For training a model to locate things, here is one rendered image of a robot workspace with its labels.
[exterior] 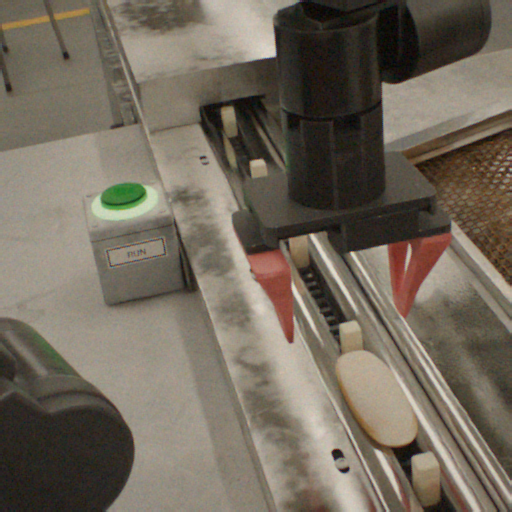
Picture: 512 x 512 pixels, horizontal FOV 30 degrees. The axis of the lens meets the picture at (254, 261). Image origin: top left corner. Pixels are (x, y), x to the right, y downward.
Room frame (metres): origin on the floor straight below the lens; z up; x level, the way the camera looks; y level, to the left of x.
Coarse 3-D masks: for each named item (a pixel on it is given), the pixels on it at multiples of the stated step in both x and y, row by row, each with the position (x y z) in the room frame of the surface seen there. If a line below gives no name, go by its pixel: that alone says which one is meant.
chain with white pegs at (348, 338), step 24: (240, 144) 0.93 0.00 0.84; (264, 168) 0.82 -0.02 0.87; (288, 240) 0.72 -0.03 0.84; (312, 288) 0.65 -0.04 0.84; (336, 312) 0.61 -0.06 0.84; (336, 336) 0.58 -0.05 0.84; (360, 336) 0.54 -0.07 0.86; (408, 456) 0.45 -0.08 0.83; (432, 456) 0.41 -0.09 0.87; (408, 480) 0.42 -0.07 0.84; (432, 480) 0.40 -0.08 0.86; (432, 504) 0.40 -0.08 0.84
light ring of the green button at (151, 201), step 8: (152, 192) 0.73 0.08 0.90; (96, 200) 0.73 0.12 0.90; (152, 200) 0.72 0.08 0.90; (96, 208) 0.72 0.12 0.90; (136, 208) 0.71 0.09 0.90; (144, 208) 0.71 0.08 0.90; (104, 216) 0.70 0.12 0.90; (112, 216) 0.70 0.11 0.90; (120, 216) 0.70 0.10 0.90; (128, 216) 0.70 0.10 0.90
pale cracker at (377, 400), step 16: (352, 352) 0.53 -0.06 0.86; (368, 352) 0.53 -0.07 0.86; (336, 368) 0.52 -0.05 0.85; (352, 368) 0.51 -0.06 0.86; (368, 368) 0.51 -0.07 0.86; (384, 368) 0.51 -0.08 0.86; (352, 384) 0.50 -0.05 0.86; (368, 384) 0.49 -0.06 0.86; (384, 384) 0.49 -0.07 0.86; (352, 400) 0.48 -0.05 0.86; (368, 400) 0.48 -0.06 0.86; (384, 400) 0.48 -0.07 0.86; (400, 400) 0.47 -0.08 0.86; (368, 416) 0.46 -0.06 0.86; (384, 416) 0.46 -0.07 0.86; (400, 416) 0.46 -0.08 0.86; (368, 432) 0.45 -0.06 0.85; (384, 432) 0.45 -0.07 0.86; (400, 432) 0.45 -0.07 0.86; (416, 432) 0.45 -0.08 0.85
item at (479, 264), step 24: (480, 120) 0.75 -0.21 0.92; (504, 120) 0.75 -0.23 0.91; (432, 144) 0.74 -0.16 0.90; (456, 144) 0.74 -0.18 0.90; (504, 144) 0.72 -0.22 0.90; (432, 168) 0.72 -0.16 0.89; (456, 168) 0.71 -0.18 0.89; (480, 168) 0.70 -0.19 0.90; (456, 192) 0.67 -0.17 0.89; (504, 192) 0.65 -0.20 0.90; (456, 216) 0.64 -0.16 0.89; (480, 216) 0.63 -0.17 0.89; (504, 216) 0.62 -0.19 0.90; (456, 240) 0.59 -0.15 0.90; (480, 240) 0.60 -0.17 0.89; (480, 264) 0.56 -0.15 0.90; (504, 288) 0.53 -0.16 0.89
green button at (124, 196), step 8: (120, 184) 0.74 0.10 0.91; (128, 184) 0.74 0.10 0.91; (136, 184) 0.74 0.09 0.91; (104, 192) 0.73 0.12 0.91; (112, 192) 0.73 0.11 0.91; (120, 192) 0.73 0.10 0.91; (128, 192) 0.73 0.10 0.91; (136, 192) 0.72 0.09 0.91; (144, 192) 0.72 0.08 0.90; (104, 200) 0.72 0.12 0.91; (112, 200) 0.72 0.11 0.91; (120, 200) 0.71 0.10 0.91; (128, 200) 0.71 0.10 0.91; (136, 200) 0.71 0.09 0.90; (144, 200) 0.72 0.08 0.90; (104, 208) 0.71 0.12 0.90; (112, 208) 0.71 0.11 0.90; (120, 208) 0.71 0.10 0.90; (128, 208) 0.71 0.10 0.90
